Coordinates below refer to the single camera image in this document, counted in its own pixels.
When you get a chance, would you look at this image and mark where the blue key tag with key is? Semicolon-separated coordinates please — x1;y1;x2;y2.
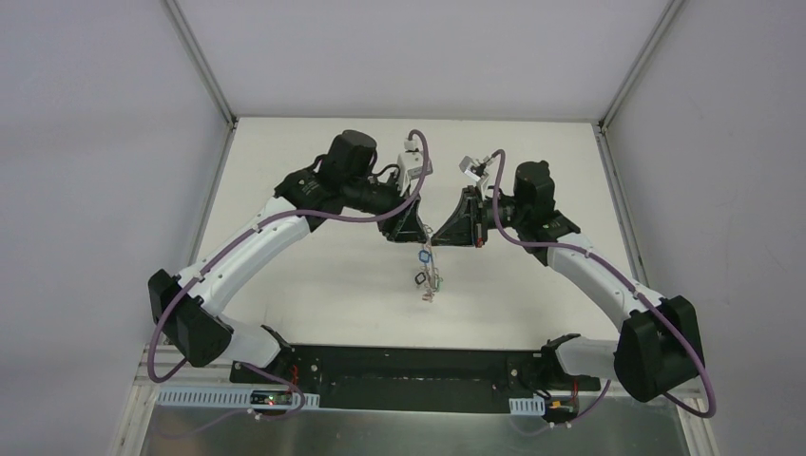
417;249;432;264

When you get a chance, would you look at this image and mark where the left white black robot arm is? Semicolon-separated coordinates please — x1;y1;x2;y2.
147;129;432;385

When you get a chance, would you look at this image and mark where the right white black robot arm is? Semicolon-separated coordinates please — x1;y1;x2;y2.
432;157;704;402

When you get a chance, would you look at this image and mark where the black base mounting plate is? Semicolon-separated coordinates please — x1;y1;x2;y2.
266;345;601;413

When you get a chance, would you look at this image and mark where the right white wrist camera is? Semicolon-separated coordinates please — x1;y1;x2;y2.
459;156;495;192

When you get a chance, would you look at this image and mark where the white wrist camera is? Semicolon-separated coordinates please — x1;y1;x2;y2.
459;156;495;192
396;140;433;195

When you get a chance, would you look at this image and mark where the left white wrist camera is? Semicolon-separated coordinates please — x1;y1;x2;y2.
396;140;433;195

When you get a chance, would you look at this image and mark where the right white cable duct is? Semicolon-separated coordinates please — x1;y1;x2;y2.
509;395;546;417

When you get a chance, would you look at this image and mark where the white cable duct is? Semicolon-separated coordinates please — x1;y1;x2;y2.
509;395;546;417
156;387;300;410

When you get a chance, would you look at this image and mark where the left white cable duct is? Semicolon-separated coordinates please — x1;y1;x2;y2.
156;387;300;410

